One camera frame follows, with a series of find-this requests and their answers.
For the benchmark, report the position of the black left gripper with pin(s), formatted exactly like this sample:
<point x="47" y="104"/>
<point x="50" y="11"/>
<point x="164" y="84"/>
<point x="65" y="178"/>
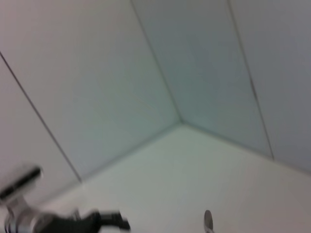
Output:
<point x="70" y="223"/>

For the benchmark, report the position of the silver camera mount bracket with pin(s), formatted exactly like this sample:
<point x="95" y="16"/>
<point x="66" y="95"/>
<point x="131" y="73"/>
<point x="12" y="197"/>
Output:
<point x="20" y="205"/>

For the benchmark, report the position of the pink spoon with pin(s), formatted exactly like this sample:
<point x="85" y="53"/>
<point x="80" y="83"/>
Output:
<point x="208" y="217"/>

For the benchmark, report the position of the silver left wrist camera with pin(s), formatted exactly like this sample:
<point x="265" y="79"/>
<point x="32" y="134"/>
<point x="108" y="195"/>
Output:
<point x="22" y="181"/>

